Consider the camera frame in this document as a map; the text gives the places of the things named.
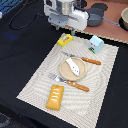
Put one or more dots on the light blue milk carton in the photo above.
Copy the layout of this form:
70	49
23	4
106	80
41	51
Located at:
95	44

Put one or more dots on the round wooden plate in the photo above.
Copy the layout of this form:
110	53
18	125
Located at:
66	72

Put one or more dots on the blue striped cloth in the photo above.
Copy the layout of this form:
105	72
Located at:
8	5

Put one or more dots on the yellow butter box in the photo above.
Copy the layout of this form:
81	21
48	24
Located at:
64	40

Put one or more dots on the knife with wooden handle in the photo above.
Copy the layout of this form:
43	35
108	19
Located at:
83	58

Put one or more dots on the fork with wooden handle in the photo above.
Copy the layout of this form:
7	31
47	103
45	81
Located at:
76	85

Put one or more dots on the beige woven placemat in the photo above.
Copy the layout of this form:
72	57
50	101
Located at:
78	108

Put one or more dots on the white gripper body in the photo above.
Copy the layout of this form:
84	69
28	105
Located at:
64	13

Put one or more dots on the grey saucepan with handle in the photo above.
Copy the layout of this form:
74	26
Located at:
96	17

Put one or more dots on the beige bowl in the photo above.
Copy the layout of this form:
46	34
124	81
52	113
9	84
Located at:
124	15

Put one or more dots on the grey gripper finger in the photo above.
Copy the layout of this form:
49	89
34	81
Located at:
73	31
57	27

